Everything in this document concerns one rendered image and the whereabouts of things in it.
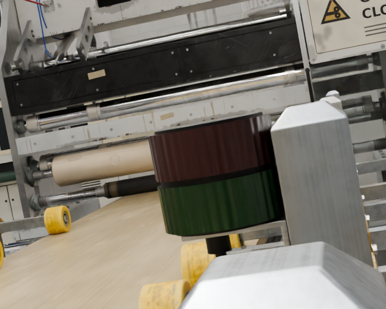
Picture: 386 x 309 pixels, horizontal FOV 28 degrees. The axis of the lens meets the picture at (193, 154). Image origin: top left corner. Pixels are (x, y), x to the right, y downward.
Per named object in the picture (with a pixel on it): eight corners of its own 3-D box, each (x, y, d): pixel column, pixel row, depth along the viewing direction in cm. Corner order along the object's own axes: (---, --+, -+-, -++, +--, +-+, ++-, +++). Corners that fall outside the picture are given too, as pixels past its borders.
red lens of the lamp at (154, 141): (282, 153, 39) (275, 111, 39) (272, 165, 34) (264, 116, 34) (170, 173, 41) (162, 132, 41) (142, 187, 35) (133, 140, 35)
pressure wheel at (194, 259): (215, 228, 120) (213, 265, 113) (227, 265, 124) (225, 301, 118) (178, 234, 121) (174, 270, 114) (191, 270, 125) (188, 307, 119)
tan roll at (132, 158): (386, 129, 295) (380, 97, 294) (388, 130, 283) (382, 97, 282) (40, 189, 323) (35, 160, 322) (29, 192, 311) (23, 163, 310)
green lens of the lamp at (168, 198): (291, 201, 40) (283, 159, 40) (283, 221, 34) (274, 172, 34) (179, 219, 41) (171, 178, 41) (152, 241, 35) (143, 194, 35)
